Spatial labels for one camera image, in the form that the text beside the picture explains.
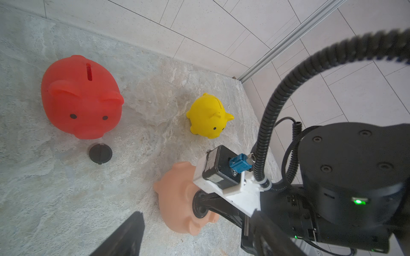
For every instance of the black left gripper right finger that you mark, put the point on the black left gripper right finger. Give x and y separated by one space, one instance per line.
269 239

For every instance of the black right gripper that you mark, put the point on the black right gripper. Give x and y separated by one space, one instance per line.
295 216

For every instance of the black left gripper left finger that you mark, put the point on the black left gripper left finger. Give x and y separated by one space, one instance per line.
126 240

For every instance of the pink piggy bank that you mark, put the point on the pink piggy bank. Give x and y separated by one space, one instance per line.
176 192

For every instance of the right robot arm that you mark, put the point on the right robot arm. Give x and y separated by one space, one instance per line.
346 184

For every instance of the yellow piggy bank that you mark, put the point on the yellow piggy bank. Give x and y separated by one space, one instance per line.
208 117

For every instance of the red piggy bank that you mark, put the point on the red piggy bank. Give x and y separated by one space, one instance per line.
81 97

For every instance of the black plug near red pig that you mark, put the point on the black plug near red pig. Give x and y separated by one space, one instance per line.
100 153

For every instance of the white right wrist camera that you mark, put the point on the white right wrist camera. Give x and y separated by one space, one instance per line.
213 174

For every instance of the aluminium corner post right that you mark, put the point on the aluminium corner post right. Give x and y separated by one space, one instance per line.
312 21

